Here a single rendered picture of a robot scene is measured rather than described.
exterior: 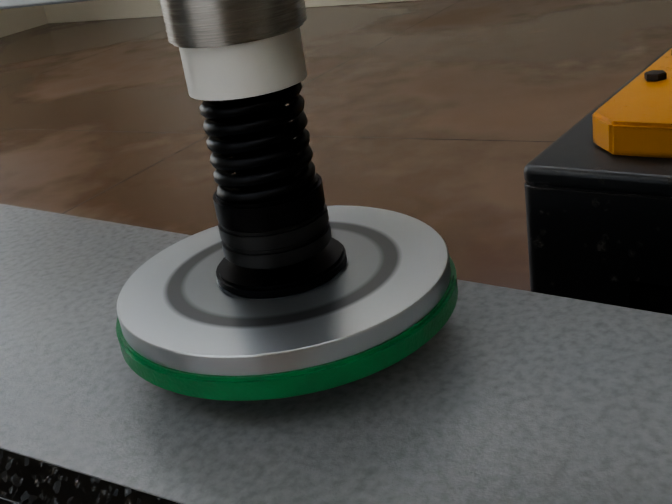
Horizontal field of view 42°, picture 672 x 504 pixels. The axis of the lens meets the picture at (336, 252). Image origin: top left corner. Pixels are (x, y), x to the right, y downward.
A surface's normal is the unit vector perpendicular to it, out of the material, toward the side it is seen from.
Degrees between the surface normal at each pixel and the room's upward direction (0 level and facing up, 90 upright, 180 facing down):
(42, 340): 0
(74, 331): 0
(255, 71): 90
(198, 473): 0
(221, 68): 90
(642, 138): 90
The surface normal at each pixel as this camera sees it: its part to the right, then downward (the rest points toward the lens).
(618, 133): -0.57, 0.41
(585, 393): -0.14, -0.90
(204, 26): -0.26, 0.43
